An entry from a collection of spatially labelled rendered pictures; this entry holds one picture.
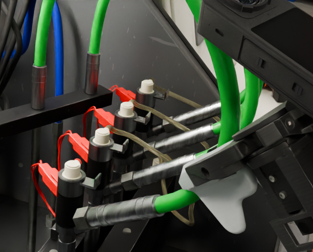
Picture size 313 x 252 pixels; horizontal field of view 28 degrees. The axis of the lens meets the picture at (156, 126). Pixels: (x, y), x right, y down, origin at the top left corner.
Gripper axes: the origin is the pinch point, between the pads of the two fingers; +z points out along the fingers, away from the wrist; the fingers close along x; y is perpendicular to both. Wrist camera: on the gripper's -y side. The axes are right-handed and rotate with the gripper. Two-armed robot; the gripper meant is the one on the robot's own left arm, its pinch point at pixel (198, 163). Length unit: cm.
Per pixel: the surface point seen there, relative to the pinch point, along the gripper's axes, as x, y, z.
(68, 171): -1.7, -5.2, 18.3
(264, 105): 54, 1, 51
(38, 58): 7.3, -19.7, 29.3
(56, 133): 12, -12, 47
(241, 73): 62, -7, 61
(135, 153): 11.9, -3.5, 28.9
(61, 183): -2.6, -4.6, 19.1
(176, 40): 27.2, -14.1, 29.6
